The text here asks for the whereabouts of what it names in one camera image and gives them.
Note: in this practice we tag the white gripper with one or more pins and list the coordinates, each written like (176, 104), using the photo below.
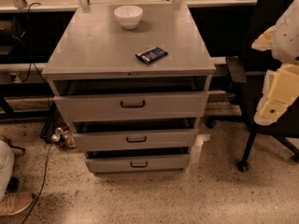
(287, 36)

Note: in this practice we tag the grey top drawer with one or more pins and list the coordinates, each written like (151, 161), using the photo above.
(132, 106)

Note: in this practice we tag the grey drawer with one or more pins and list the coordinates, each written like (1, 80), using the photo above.
(135, 140)
(132, 106)
(137, 164)

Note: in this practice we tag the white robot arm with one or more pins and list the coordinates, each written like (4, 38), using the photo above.
(286, 36)

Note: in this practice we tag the grey drawer cabinet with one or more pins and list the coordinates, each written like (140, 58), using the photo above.
(96, 56)

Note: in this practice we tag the grey middle drawer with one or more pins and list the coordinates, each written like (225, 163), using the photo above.
(135, 140)

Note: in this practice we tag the grey bottom drawer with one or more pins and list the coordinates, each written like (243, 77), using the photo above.
(137, 164)

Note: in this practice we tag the black office chair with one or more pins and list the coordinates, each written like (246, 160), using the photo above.
(263, 78)

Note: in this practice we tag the dark blue snack packet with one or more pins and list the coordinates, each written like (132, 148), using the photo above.
(151, 55)

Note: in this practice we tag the white ceramic bowl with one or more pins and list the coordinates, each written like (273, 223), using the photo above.
(128, 16)

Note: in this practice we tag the clear plastic bottles on floor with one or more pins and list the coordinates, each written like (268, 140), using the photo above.
(63, 138)

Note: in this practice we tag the person's leg in white trousers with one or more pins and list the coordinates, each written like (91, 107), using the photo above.
(7, 159)

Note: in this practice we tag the tan sneaker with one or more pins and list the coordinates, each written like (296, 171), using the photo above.
(14, 203)

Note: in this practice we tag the white wall socket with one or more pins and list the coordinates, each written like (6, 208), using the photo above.
(15, 78)

